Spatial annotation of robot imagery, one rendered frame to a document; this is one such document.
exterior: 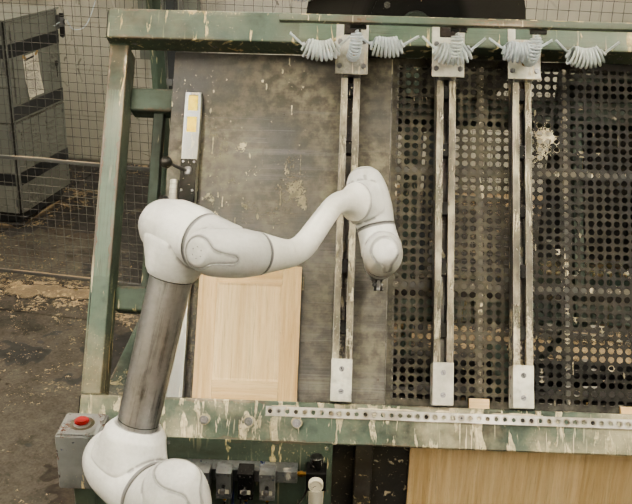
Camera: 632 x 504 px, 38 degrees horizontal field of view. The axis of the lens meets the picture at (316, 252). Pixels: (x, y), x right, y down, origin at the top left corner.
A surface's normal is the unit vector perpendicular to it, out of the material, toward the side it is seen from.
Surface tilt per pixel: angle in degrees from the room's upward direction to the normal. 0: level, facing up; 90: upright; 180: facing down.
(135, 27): 57
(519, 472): 90
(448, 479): 90
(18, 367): 0
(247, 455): 90
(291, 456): 90
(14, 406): 0
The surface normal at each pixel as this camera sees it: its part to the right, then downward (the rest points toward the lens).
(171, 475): 0.16, -0.89
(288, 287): -0.02, -0.19
